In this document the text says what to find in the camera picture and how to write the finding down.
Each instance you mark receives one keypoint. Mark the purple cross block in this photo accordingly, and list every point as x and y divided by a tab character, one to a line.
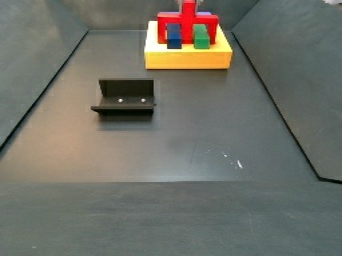
205	13

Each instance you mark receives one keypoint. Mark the red E-shaped block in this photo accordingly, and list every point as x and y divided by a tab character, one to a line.
187	18

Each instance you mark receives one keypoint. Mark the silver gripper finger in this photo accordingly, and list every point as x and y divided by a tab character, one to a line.
179	4
198	3

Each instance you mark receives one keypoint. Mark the green long block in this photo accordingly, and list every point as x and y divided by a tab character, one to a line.
201	37

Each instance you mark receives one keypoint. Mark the black bracket holder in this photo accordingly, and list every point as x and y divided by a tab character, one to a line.
126	96

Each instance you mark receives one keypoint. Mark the yellow base board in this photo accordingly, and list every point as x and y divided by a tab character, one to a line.
186	58

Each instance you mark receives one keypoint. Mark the blue long block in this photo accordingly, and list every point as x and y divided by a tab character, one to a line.
174	36

